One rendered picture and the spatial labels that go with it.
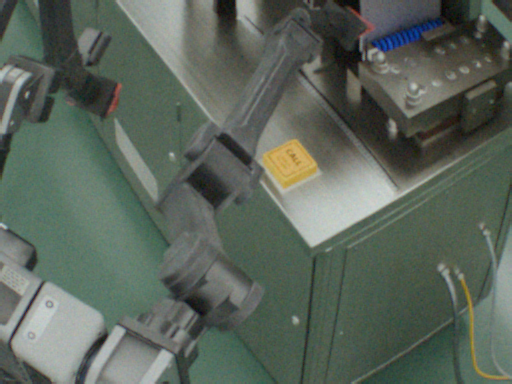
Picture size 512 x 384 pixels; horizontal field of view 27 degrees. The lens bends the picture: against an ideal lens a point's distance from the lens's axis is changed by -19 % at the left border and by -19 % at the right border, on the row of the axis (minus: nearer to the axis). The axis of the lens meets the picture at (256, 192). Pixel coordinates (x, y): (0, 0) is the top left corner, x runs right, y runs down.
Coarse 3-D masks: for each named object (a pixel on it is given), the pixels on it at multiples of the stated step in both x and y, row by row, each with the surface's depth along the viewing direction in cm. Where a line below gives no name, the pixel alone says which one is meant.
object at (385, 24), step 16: (368, 0) 220; (384, 0) 223; (400, 0) 225; (416, 0) 228; (432, 0) 231; (368, 16) 224; (384, 16) 227; (400, 16) 230; (416, 16) 233; (432, 16) 236; (384, 32) 231
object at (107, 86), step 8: (96, 80) 208; (104, 80) 210; (96, 88) 208; (104, 88) 210; (112, 88) 210; (64, 96) 212; (88, 96) 207; (96, 96) 209; (104, 96) 210; (80, 104) 211; (88, 104) 210; (96, 104) 210; (104, 104) 209; (96, 112) 210; (104, 112) 210
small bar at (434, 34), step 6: (450, 24) 234; (432, 30) 232; (438, 30) 232; (444, 30) 232; (450, 30) 233; (426, 36) 231; (432, 36) 231; (438, 36) 231; (444, 36) 233; (426, 42) 231; (432, 42) 232
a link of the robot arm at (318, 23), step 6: (294, 12) 215; (300, 12) 213; (306, 12) 213; (312, 12) 214; (318, 12) 215; (300, 18) 213; (306, 18) 213; (312, 18) 213; (318, 18) 214; (324, 18) 215; (306, 24) 213; (312, 24) 213; (318, 24) 214; (324, 24) 215; (312, 30) 214; (318, 30) 215; (324, 30) 216
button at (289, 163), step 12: (288, 144) 229; (264, 156) 227; (276, 156) 227; (288, 156) 227; (300, 156) 227; (276, 168) 225; (288, 168) 225; (300, 168) 225; (312, 168) 226; (288, 180) 224
